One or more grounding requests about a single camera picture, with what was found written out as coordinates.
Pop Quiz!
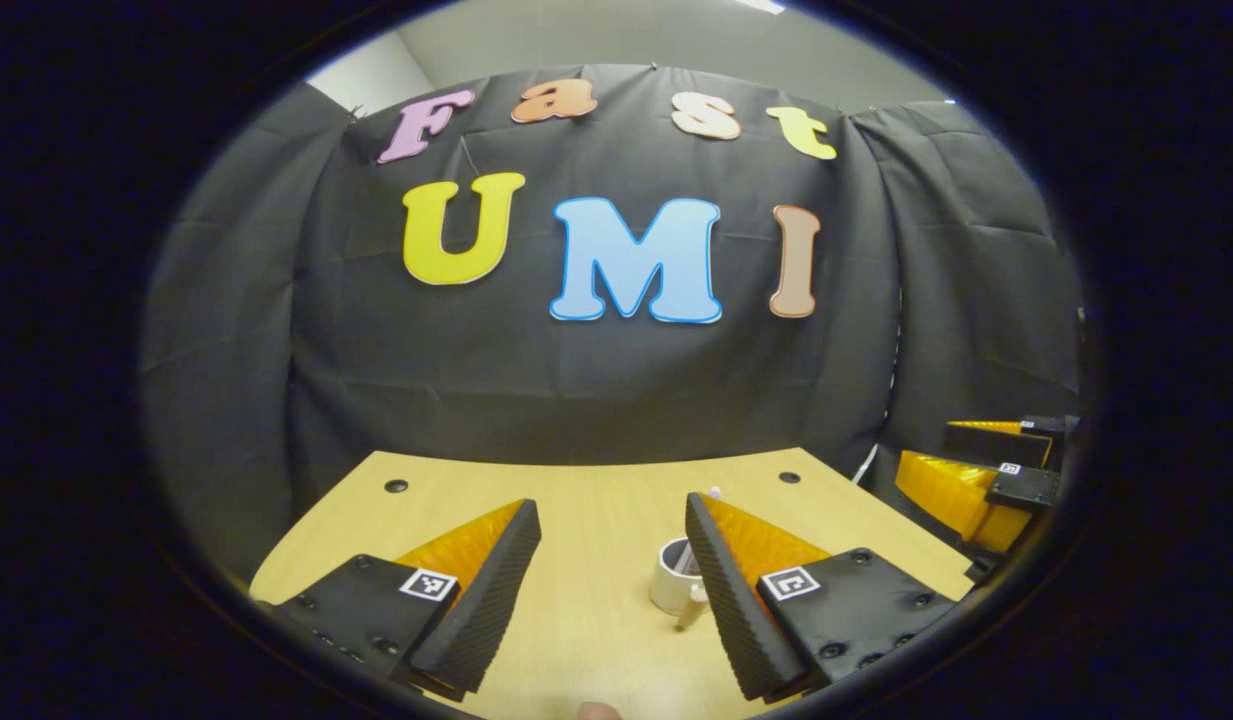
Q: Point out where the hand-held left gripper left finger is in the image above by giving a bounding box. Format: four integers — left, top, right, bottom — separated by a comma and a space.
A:
271, 497, 543, 703

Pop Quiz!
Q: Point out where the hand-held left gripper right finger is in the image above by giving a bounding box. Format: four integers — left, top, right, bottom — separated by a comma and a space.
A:
684, 490, 959, 704

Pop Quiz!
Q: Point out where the white cup with wooden handle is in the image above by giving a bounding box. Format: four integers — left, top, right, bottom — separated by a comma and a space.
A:
649, 537, 717, 631

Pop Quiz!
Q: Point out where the wooden desktop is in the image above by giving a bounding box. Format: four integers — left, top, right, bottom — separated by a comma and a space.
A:
248, 447, 977, 720

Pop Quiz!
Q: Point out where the black backdrop cloth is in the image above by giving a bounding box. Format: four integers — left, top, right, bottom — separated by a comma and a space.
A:
141, 65, 1087, 581

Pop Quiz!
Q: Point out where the white cable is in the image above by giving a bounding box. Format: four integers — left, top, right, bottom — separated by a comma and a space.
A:
852, 290, 903, 486

